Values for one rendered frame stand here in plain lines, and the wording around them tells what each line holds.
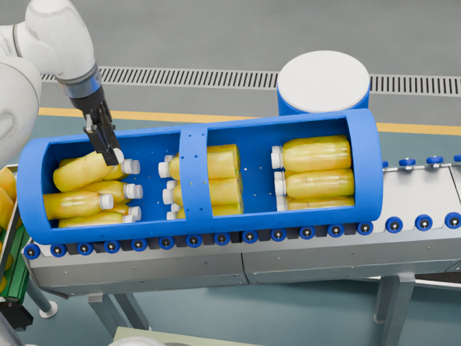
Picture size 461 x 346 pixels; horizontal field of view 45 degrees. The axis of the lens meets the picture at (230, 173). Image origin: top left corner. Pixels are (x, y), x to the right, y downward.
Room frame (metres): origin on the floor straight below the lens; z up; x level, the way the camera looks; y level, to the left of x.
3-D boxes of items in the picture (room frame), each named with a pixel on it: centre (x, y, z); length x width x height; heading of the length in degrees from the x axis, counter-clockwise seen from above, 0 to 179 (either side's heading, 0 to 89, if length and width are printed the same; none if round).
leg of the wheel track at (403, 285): (0.78, -0.47, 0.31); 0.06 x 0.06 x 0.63; 82
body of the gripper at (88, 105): (0.95, 0.27, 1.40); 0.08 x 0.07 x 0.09; 172
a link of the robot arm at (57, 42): (0.95, 0.29, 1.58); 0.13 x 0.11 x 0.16; 92
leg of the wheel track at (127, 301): (1.06, 0.48, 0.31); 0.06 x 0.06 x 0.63; 82
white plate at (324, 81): (1.27, -0.33, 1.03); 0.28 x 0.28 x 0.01
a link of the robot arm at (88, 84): (0.95, 0.27, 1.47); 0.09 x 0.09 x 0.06
